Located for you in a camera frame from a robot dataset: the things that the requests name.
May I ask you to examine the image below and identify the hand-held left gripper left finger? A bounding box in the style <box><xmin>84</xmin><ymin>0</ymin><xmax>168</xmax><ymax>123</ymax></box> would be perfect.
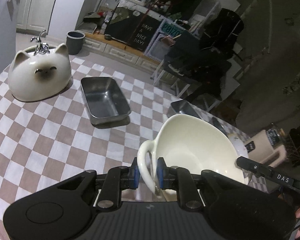
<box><xmin>55</xmin><ymin>157</ymin><xmax>140</xmax><ymax>212</ymax></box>

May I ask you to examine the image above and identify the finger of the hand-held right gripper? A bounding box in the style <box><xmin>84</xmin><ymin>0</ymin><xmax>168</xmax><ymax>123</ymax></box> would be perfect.
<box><xmin>236</xmin><ymin>156</ymin><xmax>300</xmax><ymax>193</ymax></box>

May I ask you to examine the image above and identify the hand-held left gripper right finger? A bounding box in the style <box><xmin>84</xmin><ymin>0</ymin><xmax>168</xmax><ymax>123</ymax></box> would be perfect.
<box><xmin>156</xmin><ymin>157</ymin><xmax>240</xmax><ymax>212</ymax></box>

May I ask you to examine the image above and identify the white plate with dark rim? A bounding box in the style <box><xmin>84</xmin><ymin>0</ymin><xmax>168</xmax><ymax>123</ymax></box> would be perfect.
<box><xmin>227</xmin><ymin>133</ymin><xmax>249</xmax><ymax>157</ymax></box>

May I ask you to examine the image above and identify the cream bowl with handles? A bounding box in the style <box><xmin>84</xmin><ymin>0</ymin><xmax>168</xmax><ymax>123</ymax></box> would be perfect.
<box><xmin>137</xmin><ymin>114</ymin><xmax>246</xmax><ymax>202</ymax></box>

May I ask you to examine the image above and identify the rectangular steel tray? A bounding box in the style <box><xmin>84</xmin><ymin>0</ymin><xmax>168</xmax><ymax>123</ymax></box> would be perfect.
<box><xmin>80</xmin><ymin>77</ymin><xmax>132</xmax><ymax>125</ymax></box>
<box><xmin>170</xmin><ymin>99</ymin><xmax>203</xmax><ymax>121</ymax></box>

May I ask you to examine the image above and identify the cream electric kettle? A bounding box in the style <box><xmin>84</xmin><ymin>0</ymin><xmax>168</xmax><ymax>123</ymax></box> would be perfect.
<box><xmin>245</xmin><ymin>124</ymin><xmax>300</xmax><ymax>167</ymax></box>

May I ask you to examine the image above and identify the checkered tablecloth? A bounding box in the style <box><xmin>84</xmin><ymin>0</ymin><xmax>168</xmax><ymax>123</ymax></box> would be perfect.
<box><xmin>0</xmin><ymin>55</ymin><xmax>253</xmax><ymax>240</ymax></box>

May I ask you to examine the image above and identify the dark fabric storage bin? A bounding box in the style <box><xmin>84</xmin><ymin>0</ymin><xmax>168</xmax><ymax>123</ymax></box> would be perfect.
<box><xmin>162</xmin><ymin>40</ymin><xmax>230</xmax><ymax>100</ymax></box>

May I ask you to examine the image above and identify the white lattice storage box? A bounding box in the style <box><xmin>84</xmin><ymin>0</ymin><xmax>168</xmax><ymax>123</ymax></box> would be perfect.
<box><xmin>144</xmin><ymin>30</ymin><xmax>171</xmax><ymax>64</ymax></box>

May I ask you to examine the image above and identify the white low cabinet wooden top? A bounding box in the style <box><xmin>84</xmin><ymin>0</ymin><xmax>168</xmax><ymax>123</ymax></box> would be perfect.
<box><xmin>81</xmin><ymin>34</ymin><xmax>165</xmax><ymax>74</ymax></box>

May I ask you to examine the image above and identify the cat shaped ceramic bowl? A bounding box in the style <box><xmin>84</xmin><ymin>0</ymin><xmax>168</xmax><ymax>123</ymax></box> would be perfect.
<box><xmin>8</xmin><ymin>43</ymin><xmax>72</xmax><ymax>102</ymax></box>

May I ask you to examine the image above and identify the black lettered sign board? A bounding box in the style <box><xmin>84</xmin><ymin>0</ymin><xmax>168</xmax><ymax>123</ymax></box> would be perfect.
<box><xmin>104</xmin><ymin>9</ymin><xmax>163</xmax><ymax>52</ymax></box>

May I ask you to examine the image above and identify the grey trash bin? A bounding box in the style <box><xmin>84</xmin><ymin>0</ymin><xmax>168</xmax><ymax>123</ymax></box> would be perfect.
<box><xmin>66</xmin><ymin>31</ymin><xmax>86</xmax><ymax>55</ymax></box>

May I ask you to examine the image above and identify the teal lettered sign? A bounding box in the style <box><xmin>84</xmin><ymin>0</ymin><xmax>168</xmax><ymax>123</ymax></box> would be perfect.
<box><xmin>162</xmin><ymin>21</ymin><xmax>184</xmax><ymax>37</ymax></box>

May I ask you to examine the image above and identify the black jacket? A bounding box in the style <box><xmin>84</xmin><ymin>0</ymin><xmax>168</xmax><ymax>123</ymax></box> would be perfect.
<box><xmin>202</xmin><ymin>8</ymin><xmax>244</xmax><ymax>55</ymax></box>

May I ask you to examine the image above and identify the silver faucet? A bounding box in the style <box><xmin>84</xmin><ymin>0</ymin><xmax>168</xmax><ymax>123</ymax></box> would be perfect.
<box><xmin>30</xmin><ymin>29</ymin><xmax>49</xmax><ymax>55</ymax></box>

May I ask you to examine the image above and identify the white kitchen cabinet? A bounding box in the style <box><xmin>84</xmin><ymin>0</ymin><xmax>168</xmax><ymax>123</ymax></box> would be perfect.
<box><xmin>16</xmin><ymin>0</ymin><xmax>63</xmax><ymax>33</ymax></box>

